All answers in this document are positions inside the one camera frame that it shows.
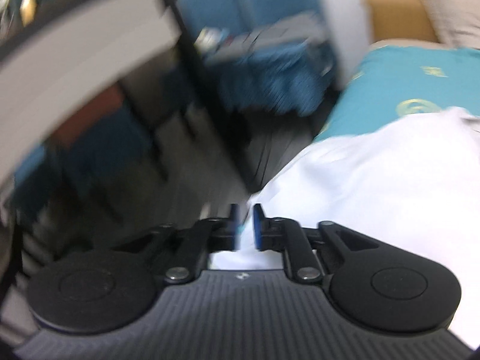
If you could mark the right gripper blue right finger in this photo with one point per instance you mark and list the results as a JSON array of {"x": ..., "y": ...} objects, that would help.
[{"x": 287, "y": 237}]

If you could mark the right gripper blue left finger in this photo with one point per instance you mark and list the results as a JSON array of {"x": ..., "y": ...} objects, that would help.
[{"x": 205, "y": 237}]

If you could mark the white t-shirt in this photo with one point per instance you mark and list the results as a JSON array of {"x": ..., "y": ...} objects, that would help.
[{"x": 413, "y": 183}]

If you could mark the teal patterned bed sheet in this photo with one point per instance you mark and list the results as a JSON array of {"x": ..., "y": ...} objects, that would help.
[{"x": 396, "y": 81}]

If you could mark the grey folded cloth on chair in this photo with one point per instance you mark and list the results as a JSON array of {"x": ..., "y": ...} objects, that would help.
[{"x": 299, "y": 28}]

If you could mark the blue covered chair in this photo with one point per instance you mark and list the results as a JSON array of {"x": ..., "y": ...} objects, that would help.
[{"x": 273, "y": 55}]

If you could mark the grey pillow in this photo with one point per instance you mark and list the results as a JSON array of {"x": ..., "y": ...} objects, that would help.
[{"x": 455, "y": 22}]

